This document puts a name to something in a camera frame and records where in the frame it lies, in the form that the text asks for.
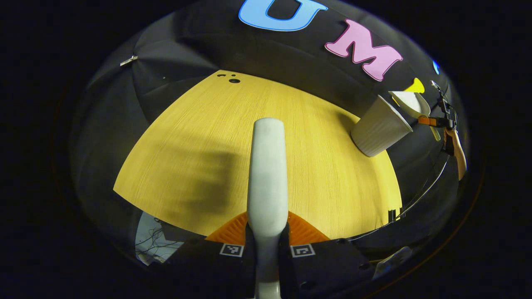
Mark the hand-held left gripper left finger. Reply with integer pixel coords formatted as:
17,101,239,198
160,211,256,299

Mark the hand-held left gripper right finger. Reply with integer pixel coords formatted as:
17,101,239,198
278,211,374,299

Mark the grey white dustpan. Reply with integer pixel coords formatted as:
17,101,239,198
389,91,441,142

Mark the white ribbed garbage bin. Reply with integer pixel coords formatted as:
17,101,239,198
350,95,414,157

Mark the small white broom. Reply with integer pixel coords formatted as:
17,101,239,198
246,118,289,299

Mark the black backdrop cloth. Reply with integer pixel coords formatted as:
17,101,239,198
69,0,468,266

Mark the bundle of thin floor cables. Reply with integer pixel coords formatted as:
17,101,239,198
135,212,184,266

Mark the thin dark cable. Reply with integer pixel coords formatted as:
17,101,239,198
348,154,452,242

